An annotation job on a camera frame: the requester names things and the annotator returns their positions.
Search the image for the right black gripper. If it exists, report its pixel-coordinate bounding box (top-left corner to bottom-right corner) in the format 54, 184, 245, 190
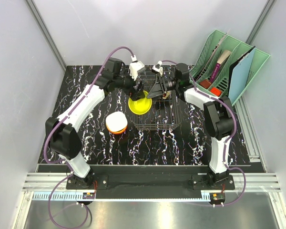
145, 73, 179, 103

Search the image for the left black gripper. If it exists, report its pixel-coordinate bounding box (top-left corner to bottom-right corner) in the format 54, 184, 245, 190
113, 65, 145, 100

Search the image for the lime green bowl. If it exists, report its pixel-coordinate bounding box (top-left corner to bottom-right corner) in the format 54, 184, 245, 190
128, 91, 152, 115

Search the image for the white bowl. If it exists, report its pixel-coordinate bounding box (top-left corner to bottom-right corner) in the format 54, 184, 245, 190
105, 111, 128, 131

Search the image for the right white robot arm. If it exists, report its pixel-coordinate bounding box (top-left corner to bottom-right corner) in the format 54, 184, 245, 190
147, 61, 237, 189

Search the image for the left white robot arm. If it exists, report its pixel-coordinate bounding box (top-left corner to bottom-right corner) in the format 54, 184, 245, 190
43, 57, 145, 189

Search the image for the orange bowl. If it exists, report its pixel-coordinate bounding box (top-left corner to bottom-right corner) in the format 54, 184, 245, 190
107, 126, 127, 135

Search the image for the red brown box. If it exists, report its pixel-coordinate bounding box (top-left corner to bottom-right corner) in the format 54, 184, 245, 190
200, 79, 212, 89

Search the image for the green file organizer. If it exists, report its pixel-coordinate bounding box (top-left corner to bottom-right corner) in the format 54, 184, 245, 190
190, 30, 270, 105

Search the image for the orange red box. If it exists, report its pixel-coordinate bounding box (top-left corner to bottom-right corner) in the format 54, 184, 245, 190
210, 87, 222, 97

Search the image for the purple book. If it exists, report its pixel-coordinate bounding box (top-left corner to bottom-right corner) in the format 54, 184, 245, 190
209, 50, 232, 83

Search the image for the light blue folder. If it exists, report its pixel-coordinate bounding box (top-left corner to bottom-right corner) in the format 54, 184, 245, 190
227, 47, 256, 103

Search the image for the black clipboard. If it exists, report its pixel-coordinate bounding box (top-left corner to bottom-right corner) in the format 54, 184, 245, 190
226, 45, 256, 96

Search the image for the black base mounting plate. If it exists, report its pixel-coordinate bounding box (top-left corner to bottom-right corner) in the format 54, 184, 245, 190
37, 164, 235, 200

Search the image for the wire dish rack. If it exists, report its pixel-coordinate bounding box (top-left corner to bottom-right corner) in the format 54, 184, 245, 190
130, 65, 181, 131

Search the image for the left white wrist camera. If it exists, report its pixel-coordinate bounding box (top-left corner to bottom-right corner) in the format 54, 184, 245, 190
129, 55, 145, 81

